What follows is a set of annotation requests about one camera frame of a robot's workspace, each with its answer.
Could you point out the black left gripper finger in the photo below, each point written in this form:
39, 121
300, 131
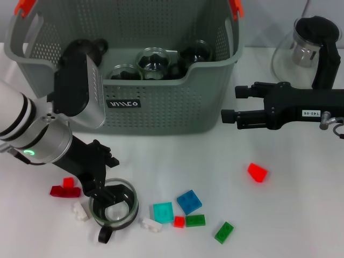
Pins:
104, 197
113, 162

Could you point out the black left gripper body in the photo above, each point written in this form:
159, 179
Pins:
86, 164

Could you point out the small red toy brick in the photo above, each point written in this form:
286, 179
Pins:
179, 222
68, 182

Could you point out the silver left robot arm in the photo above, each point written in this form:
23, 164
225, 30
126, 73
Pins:
16, 107

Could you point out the dark clay teapot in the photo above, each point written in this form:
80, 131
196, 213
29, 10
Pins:
80, 44

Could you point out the white toy brick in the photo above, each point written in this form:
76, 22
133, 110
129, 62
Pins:
151, 225
80, 211

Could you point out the cyan square toy brick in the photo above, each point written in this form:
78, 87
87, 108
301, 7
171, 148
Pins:
163, 212

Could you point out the green two-stud toy brick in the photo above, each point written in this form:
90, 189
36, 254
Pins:
224, 232
195, 220

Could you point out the dark red long toy brick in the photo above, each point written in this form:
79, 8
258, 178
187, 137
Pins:
64, 192

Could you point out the red sloped toy brick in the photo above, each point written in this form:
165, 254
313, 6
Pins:
256, 172

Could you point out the blue square toy brick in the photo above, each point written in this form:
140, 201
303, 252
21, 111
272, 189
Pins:
189, 202

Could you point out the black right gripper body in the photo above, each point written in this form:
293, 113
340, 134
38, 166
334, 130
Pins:
295, 104

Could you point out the grey perforated plastic storage bin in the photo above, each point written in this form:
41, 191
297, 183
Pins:
161, 107

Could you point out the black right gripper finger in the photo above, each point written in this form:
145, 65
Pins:
247, 91
250, 119

